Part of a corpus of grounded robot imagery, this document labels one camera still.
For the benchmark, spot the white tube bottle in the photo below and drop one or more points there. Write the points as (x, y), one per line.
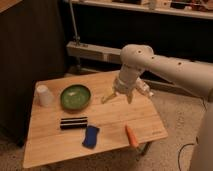
(143, 88)

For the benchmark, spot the grey baseboard rail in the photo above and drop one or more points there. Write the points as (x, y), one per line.
(94, 52)

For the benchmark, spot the blue sponge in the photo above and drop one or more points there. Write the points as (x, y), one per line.
(90, 139)

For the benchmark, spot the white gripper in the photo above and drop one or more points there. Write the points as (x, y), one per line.
(122, 88)

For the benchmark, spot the metal pole stand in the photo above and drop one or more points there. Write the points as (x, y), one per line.
(76, 35)

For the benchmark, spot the wooden shelf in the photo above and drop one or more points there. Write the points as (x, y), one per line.
(144, 8)

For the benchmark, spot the white plastic cup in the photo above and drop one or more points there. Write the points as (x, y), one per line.
(45, 95)

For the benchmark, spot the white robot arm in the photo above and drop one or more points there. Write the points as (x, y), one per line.
(196, 78)

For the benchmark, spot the black striped rectangular block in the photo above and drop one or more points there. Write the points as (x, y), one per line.
(73, 123)

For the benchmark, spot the orange carrot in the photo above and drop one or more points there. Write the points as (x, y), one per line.
(131, 137)

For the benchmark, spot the green bowl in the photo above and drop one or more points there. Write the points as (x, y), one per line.
(75, 97)

